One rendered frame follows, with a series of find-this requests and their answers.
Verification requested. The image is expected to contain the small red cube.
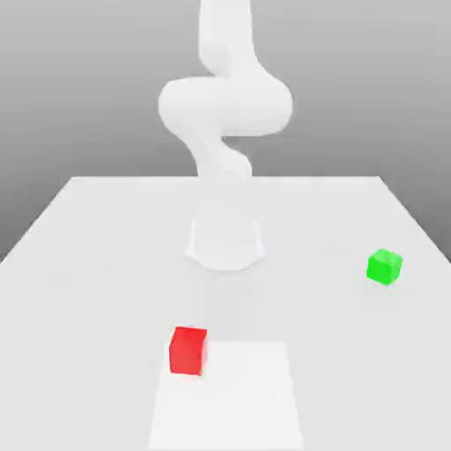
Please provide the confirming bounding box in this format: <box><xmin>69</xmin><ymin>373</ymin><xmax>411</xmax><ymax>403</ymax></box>
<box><xmin>168</xmin><ymin>325</ymin><xmax>209</xmax><ymax>377</ymax></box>

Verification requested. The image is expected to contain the small green cube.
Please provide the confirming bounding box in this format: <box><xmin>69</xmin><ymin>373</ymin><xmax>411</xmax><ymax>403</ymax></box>
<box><xmin>365</xmin><ymin>248</ymin><xmax>403</xmax><ymax>286</ymax></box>

